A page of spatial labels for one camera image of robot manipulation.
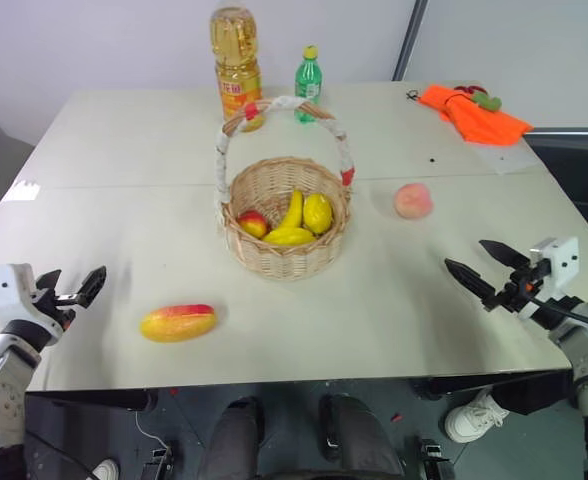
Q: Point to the yellow red mango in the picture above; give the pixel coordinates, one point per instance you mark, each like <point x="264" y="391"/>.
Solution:
<point x="176" y="324"/>

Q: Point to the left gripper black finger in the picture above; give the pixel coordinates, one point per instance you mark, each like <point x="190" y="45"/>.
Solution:
<point x="91" y="285"/>
<point x="49" y="282"/>

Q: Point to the large cooking oil bottle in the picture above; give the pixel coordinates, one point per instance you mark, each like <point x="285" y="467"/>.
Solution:
<point x="236" y="65"/>

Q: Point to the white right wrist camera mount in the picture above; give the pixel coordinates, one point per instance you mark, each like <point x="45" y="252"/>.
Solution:
<point x="564" y="260"/>

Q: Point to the small black metal clip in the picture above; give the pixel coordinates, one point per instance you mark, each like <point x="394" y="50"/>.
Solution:
<point x="413" y="94"/>

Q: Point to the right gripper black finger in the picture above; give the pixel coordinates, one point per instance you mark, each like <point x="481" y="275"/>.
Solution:
<point x="506" y="256"/>
<point x="474" y="282"/>

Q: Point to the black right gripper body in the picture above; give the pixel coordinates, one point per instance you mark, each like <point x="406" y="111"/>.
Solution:
<point x="524" y="287"/>

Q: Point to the grey window frame post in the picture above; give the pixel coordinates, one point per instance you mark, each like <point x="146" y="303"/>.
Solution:
<point x="410" y="37"/>

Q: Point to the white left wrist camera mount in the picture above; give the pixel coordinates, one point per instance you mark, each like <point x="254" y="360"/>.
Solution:
<point x="5" y="290"/>

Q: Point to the orange cloth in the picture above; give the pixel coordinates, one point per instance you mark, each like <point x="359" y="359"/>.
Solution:
<point x="479" y="122"/>

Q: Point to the yellow lemon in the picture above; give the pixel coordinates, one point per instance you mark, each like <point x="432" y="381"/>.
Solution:
<point x="318" y="212"/>

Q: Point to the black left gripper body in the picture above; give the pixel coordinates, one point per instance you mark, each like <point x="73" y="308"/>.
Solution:
<point x="59" y="310"/>

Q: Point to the green red plush toy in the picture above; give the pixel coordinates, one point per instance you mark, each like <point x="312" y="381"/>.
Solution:
<point x="486" y="100"/>

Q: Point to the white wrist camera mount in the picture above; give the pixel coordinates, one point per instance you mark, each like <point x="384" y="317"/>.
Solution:
<point x="564" y="260"/>
<point x="5" y="290"/>

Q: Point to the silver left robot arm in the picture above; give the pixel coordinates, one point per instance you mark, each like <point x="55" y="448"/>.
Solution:
<point x="4" y="380"/>

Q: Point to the small green plastic bottle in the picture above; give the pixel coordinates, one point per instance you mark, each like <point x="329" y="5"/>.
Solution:
<point x="308" y="82"/>

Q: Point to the white sneaker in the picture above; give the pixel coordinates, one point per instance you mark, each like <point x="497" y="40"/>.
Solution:
<point x="474" y="417"/>
<point x="106" y="470"/>

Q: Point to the yellow banana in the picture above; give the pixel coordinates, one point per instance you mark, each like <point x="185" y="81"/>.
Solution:
<point x="291" y="210"/>

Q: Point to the pink peach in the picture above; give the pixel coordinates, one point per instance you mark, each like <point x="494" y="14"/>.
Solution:
<point x="412" y="201"/>

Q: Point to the red yellow apple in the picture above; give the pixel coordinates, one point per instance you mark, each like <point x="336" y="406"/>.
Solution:
<point x="254" y="223"/>

